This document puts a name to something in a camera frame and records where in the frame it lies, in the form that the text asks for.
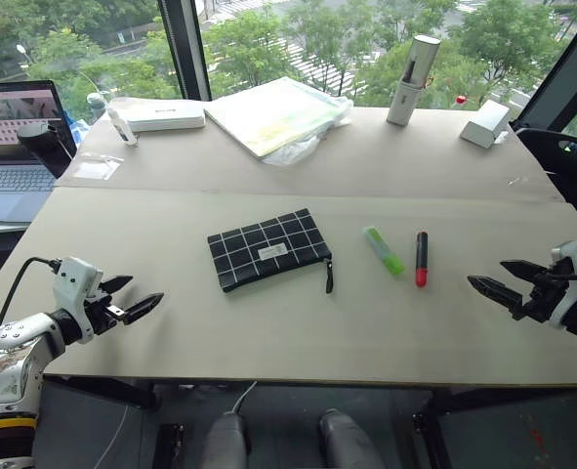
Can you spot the black white-grid pencil case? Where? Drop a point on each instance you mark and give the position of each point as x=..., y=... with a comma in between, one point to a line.
x=268, y=250

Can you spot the grey laptop computer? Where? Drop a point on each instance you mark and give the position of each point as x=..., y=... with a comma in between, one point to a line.
x=10, y=146

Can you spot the paper stack in plastic sleeve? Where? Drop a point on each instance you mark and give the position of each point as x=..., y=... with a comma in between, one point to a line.
x=278, y=115

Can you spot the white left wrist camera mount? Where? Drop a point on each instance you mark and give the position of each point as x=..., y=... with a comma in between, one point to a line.
x=75, y=283

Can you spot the green highlighter pen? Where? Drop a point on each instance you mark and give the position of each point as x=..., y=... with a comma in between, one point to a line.
x=383, y=250

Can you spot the tall white cylindrical pen holder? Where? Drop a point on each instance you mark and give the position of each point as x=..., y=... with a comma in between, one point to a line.
x=412, y=80

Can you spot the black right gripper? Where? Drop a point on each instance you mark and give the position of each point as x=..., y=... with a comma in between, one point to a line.
x=549, y=293

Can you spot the beige cardboard table sheet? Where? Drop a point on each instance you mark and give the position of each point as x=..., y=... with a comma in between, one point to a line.
x=346, y=171
x=288, y=332

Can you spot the flat white box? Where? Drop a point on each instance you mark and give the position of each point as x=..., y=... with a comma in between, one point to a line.
x=163, y=115

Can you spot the small white cardboard box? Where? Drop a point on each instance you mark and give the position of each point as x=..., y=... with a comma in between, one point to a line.
x=485, y=124

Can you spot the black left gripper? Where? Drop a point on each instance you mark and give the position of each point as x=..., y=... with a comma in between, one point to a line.
x=100, y=315

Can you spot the small white bottle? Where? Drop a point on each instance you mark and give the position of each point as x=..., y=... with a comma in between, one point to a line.
x=122, y=126

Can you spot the dark window pillar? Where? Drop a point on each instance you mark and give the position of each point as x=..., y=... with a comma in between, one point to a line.
x=183, y=49

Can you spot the black device with green light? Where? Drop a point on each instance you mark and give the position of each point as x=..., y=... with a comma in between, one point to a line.
x=561, y=166

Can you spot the clear plastic zip bag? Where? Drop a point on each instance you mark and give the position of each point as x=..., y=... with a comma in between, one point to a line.
x=95, y=166

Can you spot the dark rounded grey shape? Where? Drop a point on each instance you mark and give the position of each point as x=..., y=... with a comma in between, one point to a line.
x=346, y=439
x=227, y=439

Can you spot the slanted dark window frame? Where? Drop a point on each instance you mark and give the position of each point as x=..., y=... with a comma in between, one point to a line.
x=561, y=73

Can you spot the red and black marker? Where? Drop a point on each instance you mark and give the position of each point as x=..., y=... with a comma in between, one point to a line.
x=421, y=259

